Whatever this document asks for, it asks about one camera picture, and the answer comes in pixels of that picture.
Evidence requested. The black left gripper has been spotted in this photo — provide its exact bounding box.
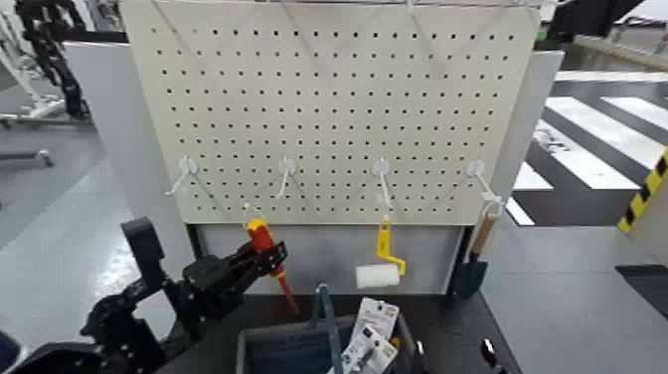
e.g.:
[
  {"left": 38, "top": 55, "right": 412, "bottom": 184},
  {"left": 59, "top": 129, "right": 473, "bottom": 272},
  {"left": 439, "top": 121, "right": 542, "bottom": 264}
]
[{"left": 182, "top": 241, "right": 290, "bottom": 320}]

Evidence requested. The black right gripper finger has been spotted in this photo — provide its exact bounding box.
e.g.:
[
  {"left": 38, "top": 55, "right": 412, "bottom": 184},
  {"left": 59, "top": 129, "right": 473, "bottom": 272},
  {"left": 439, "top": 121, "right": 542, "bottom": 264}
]
[
  {"left": 414, "top": 339, "right": 429, "bottom": 374},
  {"left": 480, "top": 338, "right": 506, "bottom": 374}
]

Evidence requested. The red yellow screwdriver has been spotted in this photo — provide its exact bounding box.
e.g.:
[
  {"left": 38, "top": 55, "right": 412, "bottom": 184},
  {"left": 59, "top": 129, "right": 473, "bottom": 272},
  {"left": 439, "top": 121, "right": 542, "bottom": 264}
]
[{"left": 241, "top": 203, "right": 302, "bottom": 315}]

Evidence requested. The grey plastic crate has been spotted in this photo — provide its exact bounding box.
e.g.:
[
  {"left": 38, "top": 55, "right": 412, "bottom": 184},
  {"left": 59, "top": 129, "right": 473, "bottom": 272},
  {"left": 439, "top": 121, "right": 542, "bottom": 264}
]
[{"left": 236, "top": 312, "right": 418, "bottom": 374}]

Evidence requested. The white blister pack card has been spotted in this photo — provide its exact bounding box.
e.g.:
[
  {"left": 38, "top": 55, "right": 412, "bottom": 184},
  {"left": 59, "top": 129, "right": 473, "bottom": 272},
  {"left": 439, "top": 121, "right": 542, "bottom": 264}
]
[
  {"left": 328, "top": 323, "right": 400, "bottom": 374},
  {"left": 350, "top": 297, "right": 401, "bottom": 342}
]

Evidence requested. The white pegboard hook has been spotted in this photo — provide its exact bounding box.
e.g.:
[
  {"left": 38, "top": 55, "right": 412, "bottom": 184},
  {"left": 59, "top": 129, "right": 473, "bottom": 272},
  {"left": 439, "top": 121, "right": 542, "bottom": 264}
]
[
  {"left": 165, "top": 155, "right": 200, "bottom": 198},
  {"left": 466, "top": 158, "right": 506, "bottom": 219},
  {"left": 371, "top": 157, "right": 396, "bottom": 219},
  {"left": 276, "top": 156, "right": 298, "bottom": 201}
]

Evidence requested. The beige perforated pegboard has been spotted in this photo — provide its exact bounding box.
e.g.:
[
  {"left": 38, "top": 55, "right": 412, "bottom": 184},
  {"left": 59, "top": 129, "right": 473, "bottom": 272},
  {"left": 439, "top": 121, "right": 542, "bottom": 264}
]
[{"left": 119, "top": 0, "right": 544, "bottom": 227}]

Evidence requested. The yellow black hazard striped barrier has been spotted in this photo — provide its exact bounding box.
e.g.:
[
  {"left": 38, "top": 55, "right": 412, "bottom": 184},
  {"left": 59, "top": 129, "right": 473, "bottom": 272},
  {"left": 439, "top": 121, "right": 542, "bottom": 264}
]
[{"left": 616, "top": 148, "right": 668, "bottom": 269}]

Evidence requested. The grey caster leg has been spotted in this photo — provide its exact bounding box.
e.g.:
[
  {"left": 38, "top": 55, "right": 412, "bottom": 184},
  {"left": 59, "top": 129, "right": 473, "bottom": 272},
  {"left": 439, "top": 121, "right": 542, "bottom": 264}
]
[{"left": 0, "top": 148, "right": 56, "bottom": 169}]

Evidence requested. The wooden handled green trowel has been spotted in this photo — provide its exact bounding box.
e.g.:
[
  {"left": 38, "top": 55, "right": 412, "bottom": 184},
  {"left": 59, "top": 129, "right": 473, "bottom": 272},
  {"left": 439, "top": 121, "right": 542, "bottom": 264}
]
[{"left": 450, "top": 210, "right": 500, "bottom": 302}]

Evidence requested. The blue crate handle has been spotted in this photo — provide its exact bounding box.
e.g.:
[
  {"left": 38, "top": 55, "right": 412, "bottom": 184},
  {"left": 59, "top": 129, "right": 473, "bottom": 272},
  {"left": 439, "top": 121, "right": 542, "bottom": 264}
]
[{"left": 312, "top": 281, "right": 346, "bottom": 374}]

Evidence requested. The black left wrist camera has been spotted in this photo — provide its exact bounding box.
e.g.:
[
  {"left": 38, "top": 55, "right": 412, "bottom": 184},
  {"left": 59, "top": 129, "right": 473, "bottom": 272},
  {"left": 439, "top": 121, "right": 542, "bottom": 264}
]
[{"left": 120, "top": 216, "right": 166, "bottom": 287}]

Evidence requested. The yellow handled paint roller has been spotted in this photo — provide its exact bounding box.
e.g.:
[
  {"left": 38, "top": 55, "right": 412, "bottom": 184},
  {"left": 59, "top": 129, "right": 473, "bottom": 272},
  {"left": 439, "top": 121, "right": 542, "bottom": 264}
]
[{"left": 354, "top": 216, "right": 408, "bottom": 290}]

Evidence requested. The black flat base plate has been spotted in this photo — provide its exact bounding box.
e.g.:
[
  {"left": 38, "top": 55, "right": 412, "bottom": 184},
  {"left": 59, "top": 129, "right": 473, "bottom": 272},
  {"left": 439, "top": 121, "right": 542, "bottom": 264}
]
[{"left": 614, "top": 263, "right": 668, "bottom": 321}]

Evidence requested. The white metal stand frame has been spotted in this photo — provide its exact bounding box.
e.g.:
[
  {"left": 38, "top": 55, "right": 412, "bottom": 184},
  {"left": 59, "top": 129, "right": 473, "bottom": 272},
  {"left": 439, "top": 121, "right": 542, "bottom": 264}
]
[{"left": 0, "top": 10, "right": 67, "bottom": 129}]

